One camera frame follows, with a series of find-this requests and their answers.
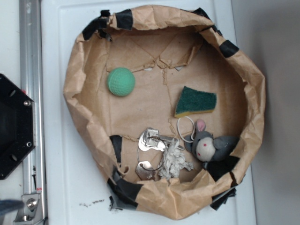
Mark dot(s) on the green dimpled foam ball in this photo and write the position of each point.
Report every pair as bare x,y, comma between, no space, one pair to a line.
121,81

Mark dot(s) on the brown paper bag tray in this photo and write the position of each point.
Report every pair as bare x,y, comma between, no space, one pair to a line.
165,48

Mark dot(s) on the green and yellow sponge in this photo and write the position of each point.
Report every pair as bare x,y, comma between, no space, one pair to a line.
194,102

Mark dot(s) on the grey plush mouse toy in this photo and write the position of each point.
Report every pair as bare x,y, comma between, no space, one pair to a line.
205,147

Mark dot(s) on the white plastic tray board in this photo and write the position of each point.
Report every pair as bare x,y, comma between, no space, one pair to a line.
77,193

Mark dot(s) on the silver keys on ring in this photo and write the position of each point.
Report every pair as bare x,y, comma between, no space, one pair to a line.
151,139

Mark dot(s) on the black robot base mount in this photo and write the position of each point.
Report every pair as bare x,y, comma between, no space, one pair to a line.
16,126

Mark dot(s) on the aluminium extrusion rail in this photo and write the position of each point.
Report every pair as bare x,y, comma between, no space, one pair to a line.
33,166

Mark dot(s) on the metal corner bracket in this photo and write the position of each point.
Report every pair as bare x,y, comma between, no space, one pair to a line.
31,213

